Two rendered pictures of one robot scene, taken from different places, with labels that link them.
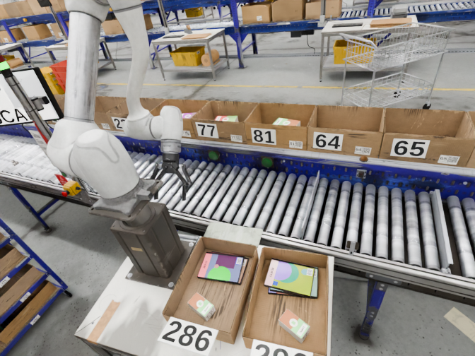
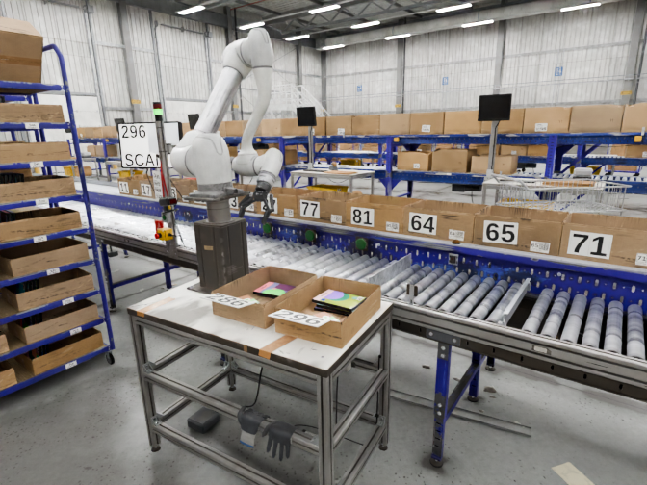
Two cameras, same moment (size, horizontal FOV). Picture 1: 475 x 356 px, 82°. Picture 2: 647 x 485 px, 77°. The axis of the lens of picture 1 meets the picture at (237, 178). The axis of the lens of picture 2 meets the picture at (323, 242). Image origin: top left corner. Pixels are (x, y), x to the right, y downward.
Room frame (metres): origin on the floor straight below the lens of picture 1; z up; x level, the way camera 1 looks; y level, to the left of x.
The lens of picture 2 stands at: (-0.93, -0.28, 1.48)
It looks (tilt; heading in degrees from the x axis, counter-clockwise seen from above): 16 degrees down; 7
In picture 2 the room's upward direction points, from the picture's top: 1 degrees counter-clockwise
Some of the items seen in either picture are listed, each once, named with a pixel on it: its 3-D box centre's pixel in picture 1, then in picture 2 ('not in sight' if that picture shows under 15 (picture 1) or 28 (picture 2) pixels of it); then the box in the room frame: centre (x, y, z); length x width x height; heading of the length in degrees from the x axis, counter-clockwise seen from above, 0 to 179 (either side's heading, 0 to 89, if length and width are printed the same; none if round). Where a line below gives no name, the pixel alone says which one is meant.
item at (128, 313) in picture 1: (210, 295); (259, 308); (0.64, 0.21, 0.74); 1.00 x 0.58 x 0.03; 67
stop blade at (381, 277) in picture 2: (311, 202); (391, 272); (1.05, -0.38, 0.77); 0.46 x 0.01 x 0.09; 151
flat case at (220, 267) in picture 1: (221, 266); (278, 290); (0.74, 0.14, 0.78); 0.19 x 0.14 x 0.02; 70
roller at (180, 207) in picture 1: (196, 186); (282, 256); (1.42, 0.28, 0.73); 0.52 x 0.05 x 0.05; 151
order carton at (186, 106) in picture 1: (180, 118); (289, 202); (1.97, 0.35, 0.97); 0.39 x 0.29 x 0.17; 61
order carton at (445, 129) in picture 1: (421, 135); (520, 228); (1.21, -1.03, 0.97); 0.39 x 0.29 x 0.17; 61
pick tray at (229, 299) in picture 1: (215, 283); (267, 293); (0.65, 0.17, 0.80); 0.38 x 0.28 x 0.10; 156
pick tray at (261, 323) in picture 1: (289, 298); (330, 307); (0.53, -0.12, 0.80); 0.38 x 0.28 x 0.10; 159
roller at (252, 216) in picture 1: (261, 198); (344, 269); (1.20, -0.12, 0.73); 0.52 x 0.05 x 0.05; 151
